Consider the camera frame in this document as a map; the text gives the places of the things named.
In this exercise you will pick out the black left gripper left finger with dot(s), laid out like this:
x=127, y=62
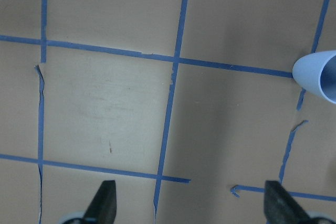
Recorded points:
x=103, y=207

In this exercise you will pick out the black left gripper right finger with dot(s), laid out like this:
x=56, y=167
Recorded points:
x=280, y=207

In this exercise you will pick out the blue plastic cup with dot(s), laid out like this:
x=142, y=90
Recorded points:
x=316, y=74

